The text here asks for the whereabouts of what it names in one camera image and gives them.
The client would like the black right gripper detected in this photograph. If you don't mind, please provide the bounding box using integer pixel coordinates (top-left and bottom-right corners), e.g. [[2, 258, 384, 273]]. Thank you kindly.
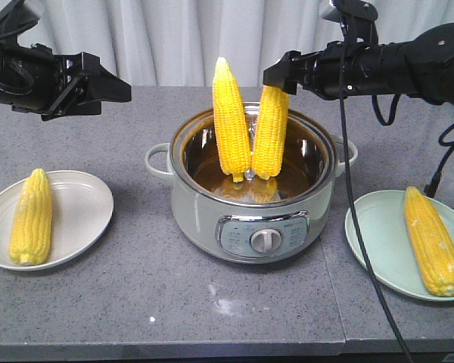
[[263, 41, 367, 101]]

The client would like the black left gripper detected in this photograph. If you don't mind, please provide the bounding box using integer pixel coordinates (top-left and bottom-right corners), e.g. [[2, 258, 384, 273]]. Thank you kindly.
[[33, 43, 132, 121]]

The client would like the corn cob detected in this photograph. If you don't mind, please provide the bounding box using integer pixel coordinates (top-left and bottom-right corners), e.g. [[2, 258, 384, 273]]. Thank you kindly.
[[251, 85, 289, 180], [213, 57, 251, 183], [404, 186, 454, 297], [8, 169, 53, 266]]

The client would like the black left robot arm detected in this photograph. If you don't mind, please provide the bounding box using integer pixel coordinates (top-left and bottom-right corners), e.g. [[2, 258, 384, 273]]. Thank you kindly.
[[0, 43, 132, 121]]

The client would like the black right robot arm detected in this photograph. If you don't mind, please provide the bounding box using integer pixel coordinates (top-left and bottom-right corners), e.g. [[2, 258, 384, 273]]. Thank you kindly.
[[263, 23, 454, 105]]

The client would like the grey pleated curtain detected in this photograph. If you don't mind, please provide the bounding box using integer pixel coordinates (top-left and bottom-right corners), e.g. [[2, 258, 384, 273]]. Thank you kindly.
[[0, 0, 454, 88]]

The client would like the cream white round plate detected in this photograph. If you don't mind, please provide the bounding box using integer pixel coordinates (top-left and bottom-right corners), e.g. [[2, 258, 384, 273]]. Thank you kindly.
[[0, 170, 114, 271]]

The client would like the pale green electric cooking pot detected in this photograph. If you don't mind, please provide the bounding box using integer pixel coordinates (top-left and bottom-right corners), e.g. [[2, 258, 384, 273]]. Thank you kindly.
[[147, 110, 358, 264]]

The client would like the pale green round plate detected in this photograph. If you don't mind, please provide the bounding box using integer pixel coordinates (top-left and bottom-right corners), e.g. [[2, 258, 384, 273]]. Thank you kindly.
[[344, 190, 454, 302]]

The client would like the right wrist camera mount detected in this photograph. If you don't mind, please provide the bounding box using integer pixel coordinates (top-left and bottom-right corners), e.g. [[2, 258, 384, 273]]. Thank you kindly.
[[319, 0, 378, 45]]

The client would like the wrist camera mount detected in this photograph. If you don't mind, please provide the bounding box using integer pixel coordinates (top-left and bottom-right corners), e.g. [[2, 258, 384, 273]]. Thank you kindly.
[[319, 0, 378, 45], [0, 0, 45, 40]]

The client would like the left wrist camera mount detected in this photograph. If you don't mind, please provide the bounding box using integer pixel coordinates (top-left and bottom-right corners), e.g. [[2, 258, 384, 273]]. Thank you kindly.
[[0, 0, 45, 40]]

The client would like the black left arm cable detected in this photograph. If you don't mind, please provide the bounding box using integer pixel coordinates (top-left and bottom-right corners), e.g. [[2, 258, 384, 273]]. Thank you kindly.
[[0, 22, 35, 95]]

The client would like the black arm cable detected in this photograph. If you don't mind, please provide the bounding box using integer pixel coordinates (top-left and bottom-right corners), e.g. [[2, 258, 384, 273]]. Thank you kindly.
[[0, 22, 35, 95], [338, 11, 454, 363]]

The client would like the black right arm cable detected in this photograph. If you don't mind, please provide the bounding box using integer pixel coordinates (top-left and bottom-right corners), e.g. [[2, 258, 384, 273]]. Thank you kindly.
[[338, 11, 454, 363]]

